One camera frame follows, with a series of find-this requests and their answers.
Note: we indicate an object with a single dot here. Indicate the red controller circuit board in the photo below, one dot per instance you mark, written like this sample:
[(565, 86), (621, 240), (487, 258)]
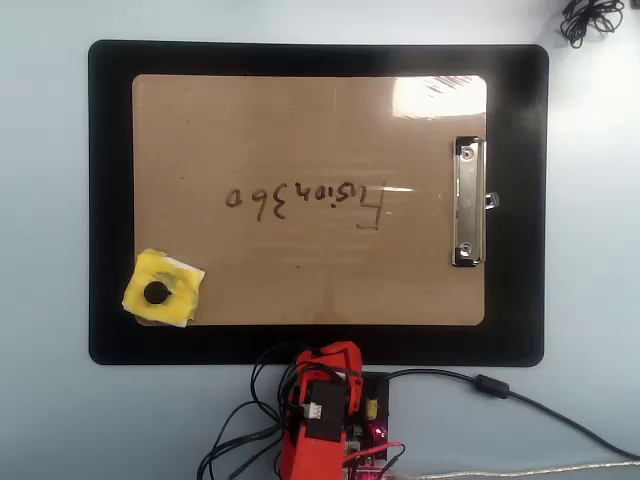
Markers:
[(372, 470)]

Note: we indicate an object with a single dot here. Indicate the yellow sponge with black knob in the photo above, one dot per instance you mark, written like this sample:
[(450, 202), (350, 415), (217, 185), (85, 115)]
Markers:
[(177, 300)]

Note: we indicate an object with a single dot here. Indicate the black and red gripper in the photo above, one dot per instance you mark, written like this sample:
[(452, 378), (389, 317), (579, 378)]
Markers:
[(320, 372)]

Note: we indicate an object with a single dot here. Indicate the silver metal clipboard clip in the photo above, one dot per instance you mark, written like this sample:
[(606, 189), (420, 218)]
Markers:
[(469, 200)]

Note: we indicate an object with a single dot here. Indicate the brown clipboard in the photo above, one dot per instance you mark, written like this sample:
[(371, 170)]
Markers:
[(310, 150)]

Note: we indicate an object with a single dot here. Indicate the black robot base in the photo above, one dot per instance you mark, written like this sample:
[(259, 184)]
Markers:
[(377, 400)]

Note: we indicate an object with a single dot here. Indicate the black desk mat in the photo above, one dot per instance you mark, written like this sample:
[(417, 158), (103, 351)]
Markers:
[(110, 150)]

